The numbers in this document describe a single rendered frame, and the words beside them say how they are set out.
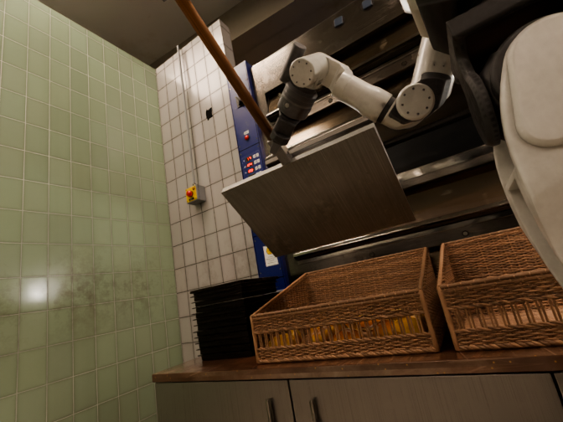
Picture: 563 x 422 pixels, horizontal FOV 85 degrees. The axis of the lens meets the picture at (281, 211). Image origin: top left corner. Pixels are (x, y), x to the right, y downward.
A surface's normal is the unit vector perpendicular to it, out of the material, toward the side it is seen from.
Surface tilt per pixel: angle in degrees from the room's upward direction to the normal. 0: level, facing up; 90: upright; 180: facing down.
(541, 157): 90
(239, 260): 90
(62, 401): 90
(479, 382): 90
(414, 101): 108
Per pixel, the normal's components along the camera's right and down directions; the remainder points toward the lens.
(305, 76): -0.46, 0.50
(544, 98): -0.52, -0.12
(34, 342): 0.83, -0.29
